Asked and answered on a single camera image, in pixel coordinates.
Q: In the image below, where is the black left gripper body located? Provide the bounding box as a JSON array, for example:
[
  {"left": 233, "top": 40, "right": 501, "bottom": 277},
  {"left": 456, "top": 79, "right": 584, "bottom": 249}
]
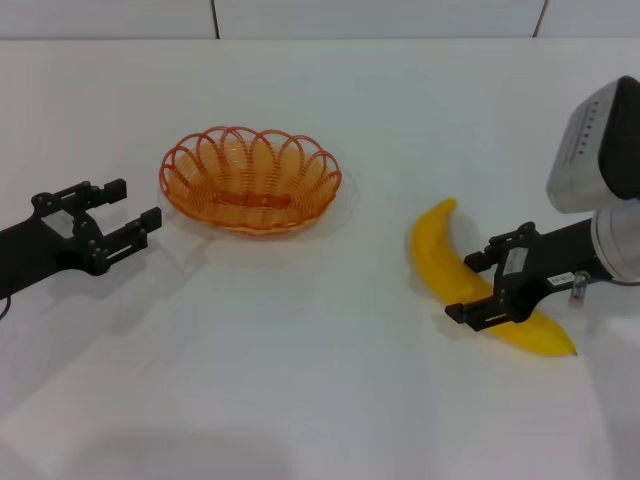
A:
[{"left": 0, "top": 191, "right": 109, "bottom": 301}]

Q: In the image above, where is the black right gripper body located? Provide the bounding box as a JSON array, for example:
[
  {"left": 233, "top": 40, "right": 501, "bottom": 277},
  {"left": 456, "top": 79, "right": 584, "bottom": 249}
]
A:
[{"left": 493, "top": 218, "right": 602, "bottom": 324}]

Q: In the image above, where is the small clear mount standoff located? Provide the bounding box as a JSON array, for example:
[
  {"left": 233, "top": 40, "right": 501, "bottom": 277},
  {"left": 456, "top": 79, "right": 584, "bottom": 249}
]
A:
[{"left": 569, "top": 269, "right": 589, "bottom": 307}]

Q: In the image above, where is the orange woven plastic basket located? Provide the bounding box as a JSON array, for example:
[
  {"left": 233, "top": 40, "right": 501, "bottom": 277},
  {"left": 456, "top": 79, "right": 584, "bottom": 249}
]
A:
[{"left": 158, "top": 125, "right": 344, "bottom": 235}]

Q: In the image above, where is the yellow banana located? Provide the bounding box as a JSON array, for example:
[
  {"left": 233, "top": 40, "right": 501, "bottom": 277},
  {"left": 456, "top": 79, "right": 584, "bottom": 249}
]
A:
[{"left": 410, "top": 197, "right": 577, "bottom": 358}]

